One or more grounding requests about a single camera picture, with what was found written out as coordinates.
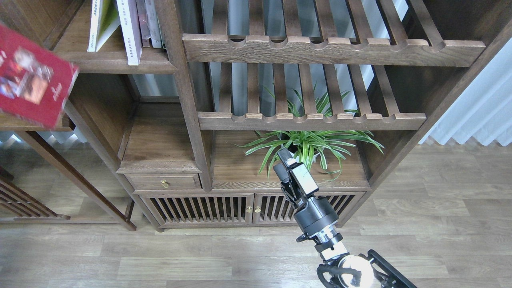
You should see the dark wooden bookshelf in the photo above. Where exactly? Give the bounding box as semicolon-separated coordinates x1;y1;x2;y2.
1;0;511;231

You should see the white lavender book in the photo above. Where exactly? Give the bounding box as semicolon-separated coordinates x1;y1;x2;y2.
117;0;142;66

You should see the green spider plant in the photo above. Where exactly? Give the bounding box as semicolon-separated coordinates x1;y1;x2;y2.
240;130;384;176

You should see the brown upright book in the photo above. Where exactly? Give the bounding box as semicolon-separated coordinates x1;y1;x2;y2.
136;0;151;47

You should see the red cover book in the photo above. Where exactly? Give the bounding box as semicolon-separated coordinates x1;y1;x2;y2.
0;25;79;129

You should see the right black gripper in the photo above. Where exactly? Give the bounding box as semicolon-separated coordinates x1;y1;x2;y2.
273;147;339;238

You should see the white curtain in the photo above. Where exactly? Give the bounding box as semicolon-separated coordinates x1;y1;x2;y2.
419;40;512;146

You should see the white upright book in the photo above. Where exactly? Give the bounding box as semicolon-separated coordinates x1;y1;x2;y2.
151;1;166;49

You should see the plastic wrapped book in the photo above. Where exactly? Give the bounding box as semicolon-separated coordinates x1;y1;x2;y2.
145;0;159;43

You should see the yellow green book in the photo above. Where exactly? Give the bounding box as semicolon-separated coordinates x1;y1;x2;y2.
87;0;120;52

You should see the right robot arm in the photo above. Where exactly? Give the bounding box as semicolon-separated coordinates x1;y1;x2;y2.
274;148;414;288

